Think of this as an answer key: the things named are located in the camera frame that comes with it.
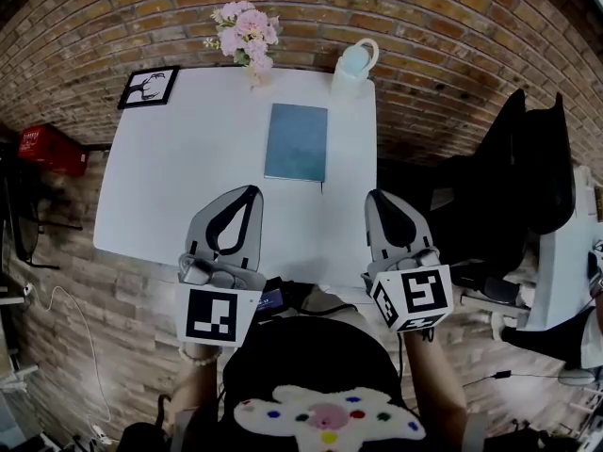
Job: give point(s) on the pink flower bouquet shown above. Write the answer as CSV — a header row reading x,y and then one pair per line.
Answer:
x,y
247,36

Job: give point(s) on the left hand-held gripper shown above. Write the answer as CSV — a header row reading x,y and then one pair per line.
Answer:
x,y
212,316

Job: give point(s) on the white side desk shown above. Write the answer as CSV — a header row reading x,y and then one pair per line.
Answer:
x,y
560,262

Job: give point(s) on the person's right forearm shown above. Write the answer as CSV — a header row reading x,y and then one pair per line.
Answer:
x,y
435,375

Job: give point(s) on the black device with blue screen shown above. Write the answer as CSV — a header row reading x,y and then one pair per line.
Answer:
x,y
275,297

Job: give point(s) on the black office chair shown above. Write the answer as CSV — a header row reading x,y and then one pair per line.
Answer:
x,y
542,167

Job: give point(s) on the red box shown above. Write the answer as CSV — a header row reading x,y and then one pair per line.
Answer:
x,y
49,151

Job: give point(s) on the black framed picture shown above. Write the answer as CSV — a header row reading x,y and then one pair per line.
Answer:
x,y
148,87

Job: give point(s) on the blue notebook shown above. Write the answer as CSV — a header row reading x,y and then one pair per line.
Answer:
x,y
297,141

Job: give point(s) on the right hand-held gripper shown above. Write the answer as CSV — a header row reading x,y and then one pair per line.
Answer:
x,y
424,295

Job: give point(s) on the black metal stand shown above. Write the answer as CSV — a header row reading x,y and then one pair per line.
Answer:
x,y
23,224

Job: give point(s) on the person's left forearm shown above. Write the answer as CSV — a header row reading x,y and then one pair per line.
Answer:
x,y
195,384

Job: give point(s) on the person's black top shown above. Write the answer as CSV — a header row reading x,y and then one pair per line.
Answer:
x,y
311,356

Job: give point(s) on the white fluffy dotted patch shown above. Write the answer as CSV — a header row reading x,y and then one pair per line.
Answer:
x,y
325,422

